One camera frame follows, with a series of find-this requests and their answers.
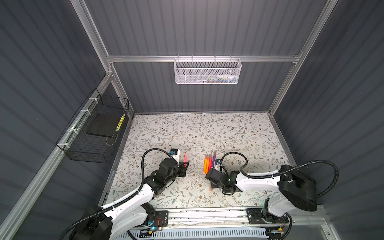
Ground orange marker pen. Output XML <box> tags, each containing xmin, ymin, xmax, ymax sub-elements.
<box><xmin>203</xmin><ymin>156</ymin><xmax>209</xmax><ymax>174</ymax></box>
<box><xmin>205</xmin><ymin>158</ymin><xmax>211</xmax><ymax>174</ymax></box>

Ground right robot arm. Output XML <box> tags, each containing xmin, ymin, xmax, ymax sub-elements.
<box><xmin>206</xmin><ymin>165</ymin><xmax>318</xmax><ymax>217</ymax></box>

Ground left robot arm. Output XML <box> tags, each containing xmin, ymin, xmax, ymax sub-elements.
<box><xmin>69</xmin><ymin>157</ymin><xmax>189</xmax><ymax>240</ymax></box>

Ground yellow marker in basket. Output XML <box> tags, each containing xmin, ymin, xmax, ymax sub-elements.
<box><xmin>116</xmin><ymin>114</ymin><xmax>126</xmax><ymax>132</ymax></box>

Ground black pad in basket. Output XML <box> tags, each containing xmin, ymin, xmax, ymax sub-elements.
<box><xmin>86</xmin><ymin>114</ymin><xmax>121</xmax><ymax>138</ymax></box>

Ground items in white basket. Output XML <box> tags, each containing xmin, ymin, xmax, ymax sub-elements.
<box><xmin>199</xmin><ymin>75</ymin><xmax>238</xmax><ymax>84</ymax></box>

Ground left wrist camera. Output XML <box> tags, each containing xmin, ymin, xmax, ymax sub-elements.
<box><xmin>170</xmin><ymin>148</ymin><xmax>181</xmax><ymax>162</ymax></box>

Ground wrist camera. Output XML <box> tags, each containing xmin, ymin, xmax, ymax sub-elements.
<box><xmin>170</xmin><ymin>148</ymin><xmax>181</xmax><ymax>162</ymax></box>
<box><xmin>214</xmin><ymin>159</ymin><xmax>222</xmax><ymax>171</ymax></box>

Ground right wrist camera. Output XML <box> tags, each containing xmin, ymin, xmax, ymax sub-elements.
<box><xmin>214</xmin><ymin>159</ymin><xmax>222</xmax><ymax>171</ymax></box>

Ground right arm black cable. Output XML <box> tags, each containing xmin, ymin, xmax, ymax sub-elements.
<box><xmin>220</xmin><ymin>151</ymin><xmax>340</xmax><ymax>199</ymax></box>

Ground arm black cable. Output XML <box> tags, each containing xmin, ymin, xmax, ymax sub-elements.
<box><xmin>56</xmin><ymin>148</ymin><xmax>173</xmax><ymax>240</ymax></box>
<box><xmin>220</xmin><ymin>151</ymin><xmax>340</xmax><ymax>199</ymax></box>

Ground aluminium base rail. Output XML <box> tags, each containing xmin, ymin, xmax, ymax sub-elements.
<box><xmin>86</xmin><ymin>206</ymin><xmax>301</xmax><ymax>232</ymax></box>

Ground black wire basket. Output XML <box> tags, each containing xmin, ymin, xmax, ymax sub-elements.
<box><xmin>57</xmin><ymin>91</ymin><xmax>130</xmax><ymax>164</ymax></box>

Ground white wire mesh basket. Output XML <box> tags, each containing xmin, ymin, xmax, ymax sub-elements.
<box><xmin>173</xmin><ymin>58</ymin><xmax>242</xmax><ymax>85</ymax></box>

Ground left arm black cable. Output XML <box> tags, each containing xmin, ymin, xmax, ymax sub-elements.
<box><xmin>56</xmin><ymin>148</ymin><xmax>173</xmax><ymax>240</ymax></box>

